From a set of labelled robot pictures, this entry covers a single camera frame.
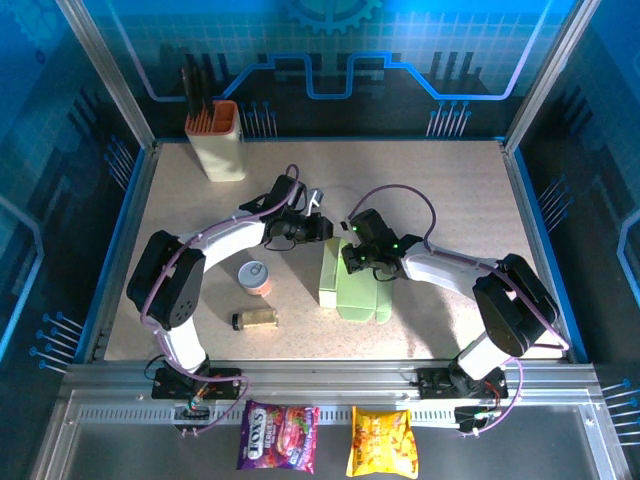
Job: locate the grey metal shelf plate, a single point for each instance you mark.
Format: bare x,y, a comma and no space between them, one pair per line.
150,455

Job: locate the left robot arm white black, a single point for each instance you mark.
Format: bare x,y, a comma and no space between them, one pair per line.
170,285

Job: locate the aluminium side rail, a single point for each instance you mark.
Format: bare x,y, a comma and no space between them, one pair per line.
136,200
522,200

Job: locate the yellow snack bag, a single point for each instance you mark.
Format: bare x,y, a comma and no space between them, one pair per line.
382,442

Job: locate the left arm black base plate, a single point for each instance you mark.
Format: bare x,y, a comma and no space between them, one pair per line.
225,385

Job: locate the purple candy bag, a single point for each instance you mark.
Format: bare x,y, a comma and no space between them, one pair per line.
277,435

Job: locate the green paper box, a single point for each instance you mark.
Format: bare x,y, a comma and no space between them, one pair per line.
357,300

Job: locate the aluminium corner post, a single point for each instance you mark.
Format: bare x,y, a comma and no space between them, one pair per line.
107,80
550,75

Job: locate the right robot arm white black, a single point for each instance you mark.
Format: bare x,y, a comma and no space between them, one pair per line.
515,305

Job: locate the pink tin can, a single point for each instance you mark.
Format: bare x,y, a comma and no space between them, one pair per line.
255,277

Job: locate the glass spice jar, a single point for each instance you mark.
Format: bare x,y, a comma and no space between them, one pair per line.
255,319

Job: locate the beige knife block orange top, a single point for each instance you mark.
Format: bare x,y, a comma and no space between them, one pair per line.
222,150

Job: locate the aluminium cross rail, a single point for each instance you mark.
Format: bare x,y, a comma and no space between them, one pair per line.
325,375

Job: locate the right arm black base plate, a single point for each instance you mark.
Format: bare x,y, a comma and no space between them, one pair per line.
430,382

